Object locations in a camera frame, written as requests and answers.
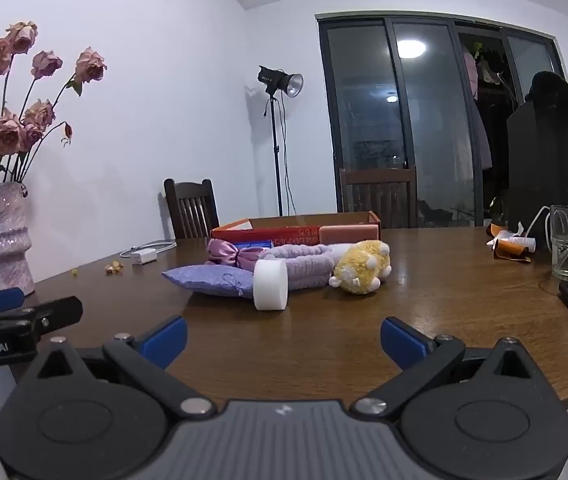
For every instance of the lavender fluffy headband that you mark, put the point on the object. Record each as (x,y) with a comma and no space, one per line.
(306,272)

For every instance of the pink white ceramic vase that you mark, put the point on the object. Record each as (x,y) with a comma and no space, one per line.
(4,240)

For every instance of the lavender knit towel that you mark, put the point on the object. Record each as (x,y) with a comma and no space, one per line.
(209,280)

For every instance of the purple satin scrunchie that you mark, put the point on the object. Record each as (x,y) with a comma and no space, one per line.
(231,256)

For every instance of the dried flower bits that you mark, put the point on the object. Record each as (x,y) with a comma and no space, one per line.
(114,267)

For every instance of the red orange cardboard box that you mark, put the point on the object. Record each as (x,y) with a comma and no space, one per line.
(294,234)

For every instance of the white tape roll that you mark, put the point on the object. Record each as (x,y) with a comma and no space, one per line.
(270,285)

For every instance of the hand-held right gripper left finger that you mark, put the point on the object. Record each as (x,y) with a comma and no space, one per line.
(166,342)

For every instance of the bunch of dried pink roses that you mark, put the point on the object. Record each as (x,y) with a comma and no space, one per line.
(6,135)

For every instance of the sliding glass door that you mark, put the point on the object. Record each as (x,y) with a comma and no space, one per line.
(364,125)

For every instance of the dark wooden chair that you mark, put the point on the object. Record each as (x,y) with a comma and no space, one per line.
(379,195)
(191,210)

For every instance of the yellow plush toy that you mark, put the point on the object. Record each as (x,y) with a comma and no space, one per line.
(361,267)

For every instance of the black monitor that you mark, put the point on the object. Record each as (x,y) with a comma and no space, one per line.
(544,175)

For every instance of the pink hanging garment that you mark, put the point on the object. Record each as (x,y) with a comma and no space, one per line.
(479,130)

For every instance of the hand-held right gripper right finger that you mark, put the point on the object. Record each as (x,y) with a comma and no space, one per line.
(404,345)

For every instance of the black garment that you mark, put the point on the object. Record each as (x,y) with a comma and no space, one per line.
(559,92)

